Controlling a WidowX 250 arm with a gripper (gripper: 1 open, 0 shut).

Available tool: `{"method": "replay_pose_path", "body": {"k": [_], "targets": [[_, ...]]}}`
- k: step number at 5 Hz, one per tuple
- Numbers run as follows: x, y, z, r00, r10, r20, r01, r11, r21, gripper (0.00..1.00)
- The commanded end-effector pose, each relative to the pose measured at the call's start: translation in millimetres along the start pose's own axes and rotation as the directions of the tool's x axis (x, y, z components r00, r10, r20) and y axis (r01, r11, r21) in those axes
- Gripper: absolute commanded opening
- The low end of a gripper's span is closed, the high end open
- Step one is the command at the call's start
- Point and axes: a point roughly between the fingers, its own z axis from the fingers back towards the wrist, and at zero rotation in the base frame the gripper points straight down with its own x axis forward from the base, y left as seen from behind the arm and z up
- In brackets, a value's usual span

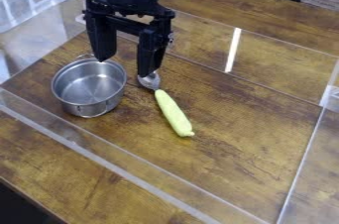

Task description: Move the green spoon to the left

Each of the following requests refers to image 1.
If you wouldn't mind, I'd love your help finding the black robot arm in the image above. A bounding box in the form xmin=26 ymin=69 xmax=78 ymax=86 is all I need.
xmin=82 ymin=0 xmax=175 ymax=77

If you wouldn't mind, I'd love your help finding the small steel pot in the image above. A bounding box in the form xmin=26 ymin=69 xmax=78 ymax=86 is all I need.
xmin=50 ymin=54 xmax=127 ymax=118

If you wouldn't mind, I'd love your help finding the clear acrylic enclosure panel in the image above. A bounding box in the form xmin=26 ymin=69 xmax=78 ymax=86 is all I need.
xmin=0 ymin=87 xmax=268 ymax=224

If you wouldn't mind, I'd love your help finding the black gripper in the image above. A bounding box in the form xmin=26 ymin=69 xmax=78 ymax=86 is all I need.
xmin=84 ymin=0 xmax=175 ymax=77

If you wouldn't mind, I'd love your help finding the green handled metal spoon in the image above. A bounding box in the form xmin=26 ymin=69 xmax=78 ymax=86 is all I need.
xmin=137 ymin=71 xmax=195 ymax=137

